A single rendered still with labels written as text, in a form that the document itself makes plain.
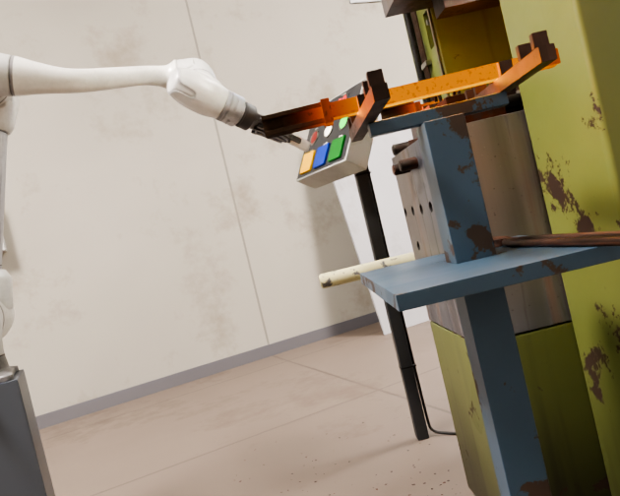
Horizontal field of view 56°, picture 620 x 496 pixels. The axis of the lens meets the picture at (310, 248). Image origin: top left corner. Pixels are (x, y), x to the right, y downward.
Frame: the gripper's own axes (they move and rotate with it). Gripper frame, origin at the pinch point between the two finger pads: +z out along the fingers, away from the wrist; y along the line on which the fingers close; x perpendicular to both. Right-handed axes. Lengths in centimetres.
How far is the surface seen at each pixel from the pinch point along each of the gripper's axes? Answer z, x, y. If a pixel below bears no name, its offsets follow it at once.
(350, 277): 25.5, -34.6, 6.2
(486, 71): -16, -20, 93
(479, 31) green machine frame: 24, 34, 42
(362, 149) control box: 17.9, 4.1, 7.4
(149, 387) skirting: 49, -92, -232
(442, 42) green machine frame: 16.5, 28.3, 37.0
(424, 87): -22, -24, 88
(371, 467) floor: 57, -88, -4
